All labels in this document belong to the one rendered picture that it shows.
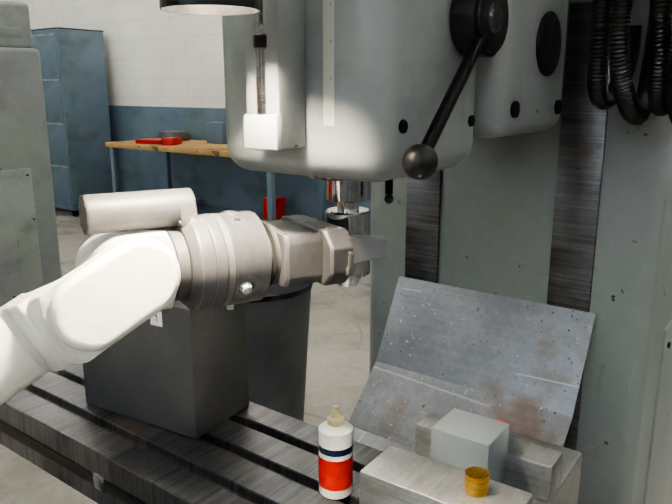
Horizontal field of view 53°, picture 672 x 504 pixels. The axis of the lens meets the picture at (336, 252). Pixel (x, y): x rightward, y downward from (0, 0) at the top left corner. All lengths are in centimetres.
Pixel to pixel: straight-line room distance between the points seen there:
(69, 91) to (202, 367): 705
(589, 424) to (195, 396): 56
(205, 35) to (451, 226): 613
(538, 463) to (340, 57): 43
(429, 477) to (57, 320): 36
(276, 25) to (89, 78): 747
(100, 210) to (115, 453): 45
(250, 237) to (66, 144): 730
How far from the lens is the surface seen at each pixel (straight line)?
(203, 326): 92
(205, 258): 60
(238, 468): 90
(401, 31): 59
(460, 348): 106
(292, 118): 59
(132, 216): 60
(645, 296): 99
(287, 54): 59
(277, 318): 260
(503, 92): 73
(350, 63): 58
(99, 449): 98
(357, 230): 69
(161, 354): 95
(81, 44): 801
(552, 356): 101
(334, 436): 79
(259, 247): 61
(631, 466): 109
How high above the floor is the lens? 139
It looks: 14 degrees down
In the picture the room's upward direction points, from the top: straight up
